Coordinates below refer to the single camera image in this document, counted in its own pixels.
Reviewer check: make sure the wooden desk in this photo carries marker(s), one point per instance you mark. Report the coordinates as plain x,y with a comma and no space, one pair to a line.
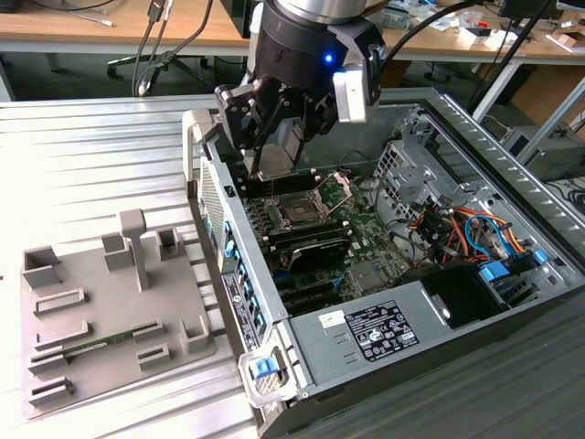
539,48
68,27

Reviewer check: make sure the silver chipset heatsink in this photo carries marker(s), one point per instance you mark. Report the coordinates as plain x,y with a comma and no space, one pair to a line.
365,276

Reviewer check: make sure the black camera bracket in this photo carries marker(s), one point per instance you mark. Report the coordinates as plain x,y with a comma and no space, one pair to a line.
361,41

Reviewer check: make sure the open grey PC case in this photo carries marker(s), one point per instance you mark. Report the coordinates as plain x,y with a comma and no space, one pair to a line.
256,206

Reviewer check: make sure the green motherboard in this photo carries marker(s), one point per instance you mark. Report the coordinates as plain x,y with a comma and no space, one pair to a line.
365,238

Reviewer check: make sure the blue case latch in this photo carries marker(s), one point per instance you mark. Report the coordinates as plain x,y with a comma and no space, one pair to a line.
264,369

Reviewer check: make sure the grey power supply unit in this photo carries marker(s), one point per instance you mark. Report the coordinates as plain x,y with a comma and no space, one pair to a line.
320,347

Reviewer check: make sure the black plastic duct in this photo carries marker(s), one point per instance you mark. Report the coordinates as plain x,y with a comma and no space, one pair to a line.
461,292

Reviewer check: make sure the blue disk carrier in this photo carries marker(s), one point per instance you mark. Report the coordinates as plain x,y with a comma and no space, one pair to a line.
493,274

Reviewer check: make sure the CPU socket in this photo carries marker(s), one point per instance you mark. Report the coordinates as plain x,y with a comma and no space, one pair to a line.
297,211

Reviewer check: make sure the grey desktop computer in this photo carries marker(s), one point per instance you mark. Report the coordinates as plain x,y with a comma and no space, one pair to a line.
557,155

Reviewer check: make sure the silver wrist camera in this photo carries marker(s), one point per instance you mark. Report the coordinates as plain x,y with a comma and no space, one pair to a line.
349,96

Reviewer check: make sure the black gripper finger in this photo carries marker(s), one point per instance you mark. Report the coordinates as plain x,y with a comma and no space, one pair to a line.
322,114
237,114

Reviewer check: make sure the grey parts rack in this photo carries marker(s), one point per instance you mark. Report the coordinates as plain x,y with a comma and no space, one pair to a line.
114,302

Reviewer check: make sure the grey optical drive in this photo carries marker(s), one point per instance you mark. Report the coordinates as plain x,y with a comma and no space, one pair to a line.
397,18

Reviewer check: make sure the silver CPU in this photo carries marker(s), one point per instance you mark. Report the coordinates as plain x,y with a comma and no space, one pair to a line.
276,160

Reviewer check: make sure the brown cardboard box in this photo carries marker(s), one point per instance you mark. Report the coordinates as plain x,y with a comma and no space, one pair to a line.
548,91

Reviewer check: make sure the green RAM stick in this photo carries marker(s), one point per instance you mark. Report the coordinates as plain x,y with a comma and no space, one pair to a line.
105,340

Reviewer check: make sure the silver drive cage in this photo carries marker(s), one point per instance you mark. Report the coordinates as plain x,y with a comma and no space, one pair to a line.
425,176

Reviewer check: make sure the black graphics card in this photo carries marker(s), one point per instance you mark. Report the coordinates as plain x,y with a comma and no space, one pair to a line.
320,253

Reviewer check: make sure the black RAM slot row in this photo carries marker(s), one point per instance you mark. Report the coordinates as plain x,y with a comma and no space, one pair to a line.
292,188
306,233

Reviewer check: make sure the black stand pole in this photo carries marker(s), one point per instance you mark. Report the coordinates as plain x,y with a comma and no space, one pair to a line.
508,57

